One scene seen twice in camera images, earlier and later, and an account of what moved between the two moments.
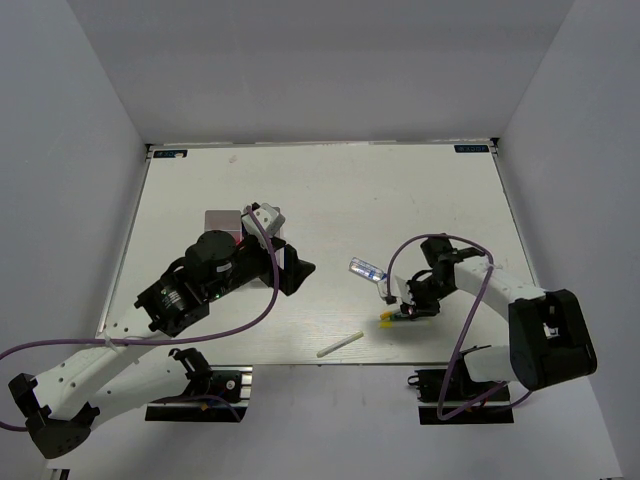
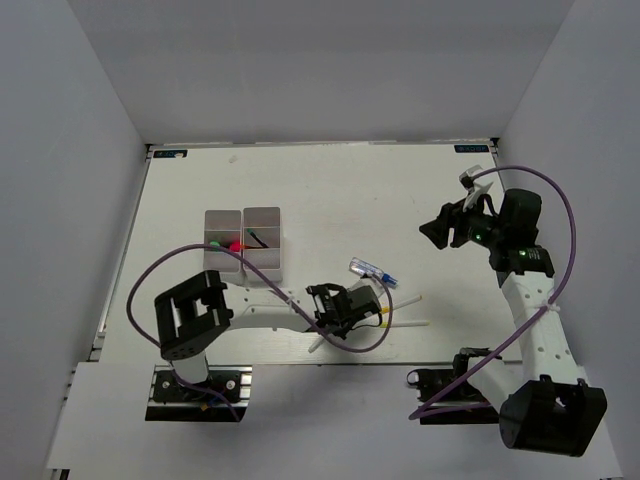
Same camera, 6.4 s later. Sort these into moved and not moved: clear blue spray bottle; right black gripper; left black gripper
Moved: right black gripper; left black gripper
Not moved: clear blue spray bottle
